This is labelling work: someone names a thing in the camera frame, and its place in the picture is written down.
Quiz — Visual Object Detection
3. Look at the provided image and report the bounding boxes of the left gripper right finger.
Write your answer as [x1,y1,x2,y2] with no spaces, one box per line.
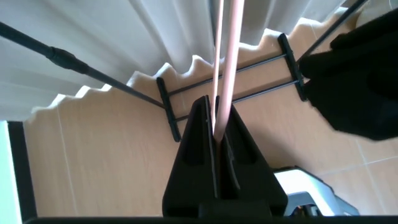
[217,104,289,217]

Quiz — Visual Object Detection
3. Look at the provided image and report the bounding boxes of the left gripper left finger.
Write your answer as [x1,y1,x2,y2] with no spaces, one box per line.
[162,95,219,218]

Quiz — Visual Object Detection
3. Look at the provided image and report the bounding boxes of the pink clothes hanger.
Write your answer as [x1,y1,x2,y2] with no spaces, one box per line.
[211,0,245,144]

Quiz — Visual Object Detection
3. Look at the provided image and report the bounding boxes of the black shorts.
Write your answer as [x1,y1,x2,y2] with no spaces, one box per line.
[297,9,398,141]

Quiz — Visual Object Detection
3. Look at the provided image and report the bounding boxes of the black clothes rack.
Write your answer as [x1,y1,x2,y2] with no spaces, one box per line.
[0,0,369,142]

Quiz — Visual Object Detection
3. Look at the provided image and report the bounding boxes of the beige curtain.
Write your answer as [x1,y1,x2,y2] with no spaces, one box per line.
[0,0,346,122]

